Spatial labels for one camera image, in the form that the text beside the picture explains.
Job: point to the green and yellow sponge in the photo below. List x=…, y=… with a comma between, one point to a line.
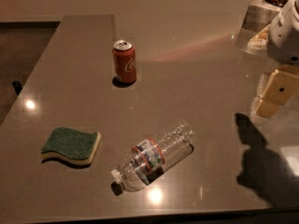
x=72, y=146

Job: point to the silver metal stand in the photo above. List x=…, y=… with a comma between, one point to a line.
x=259, y=14

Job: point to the clear plastic water bottle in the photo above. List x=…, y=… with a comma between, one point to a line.
x=152, y=157

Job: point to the red coke can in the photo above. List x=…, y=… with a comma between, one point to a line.
x=124, y=60

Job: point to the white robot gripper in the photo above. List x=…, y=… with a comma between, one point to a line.
x=285, y=39

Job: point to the small black floor object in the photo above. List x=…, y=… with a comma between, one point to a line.
x=17, y=86

